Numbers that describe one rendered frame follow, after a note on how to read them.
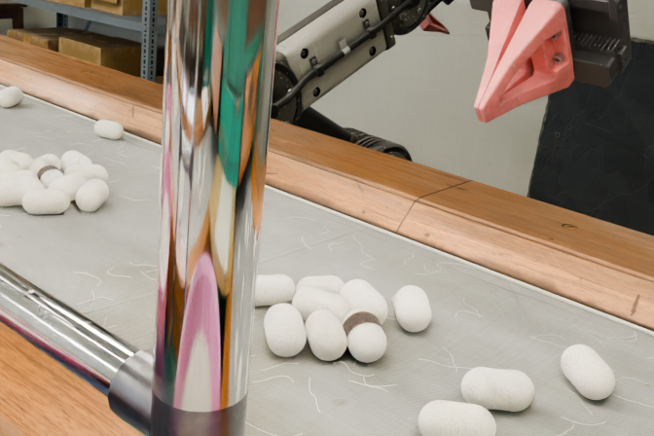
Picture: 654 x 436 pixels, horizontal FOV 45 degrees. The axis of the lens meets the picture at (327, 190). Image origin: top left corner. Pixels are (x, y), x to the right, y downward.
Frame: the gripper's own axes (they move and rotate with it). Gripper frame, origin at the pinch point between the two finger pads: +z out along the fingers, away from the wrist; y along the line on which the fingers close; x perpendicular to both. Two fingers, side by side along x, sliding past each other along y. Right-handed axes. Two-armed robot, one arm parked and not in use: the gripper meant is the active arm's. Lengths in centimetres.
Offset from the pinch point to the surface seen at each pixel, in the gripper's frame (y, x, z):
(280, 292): -4.2, 0.4, 16.9
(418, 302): 2.5, 2.5, 13.0
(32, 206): -25.1, -1.8, 20.4
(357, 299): -0.1, 1.2, 14.9
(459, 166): -108, 168, -103
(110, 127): -39.5, 8.3, 7.8
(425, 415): 9.0, -2.6, 19.8
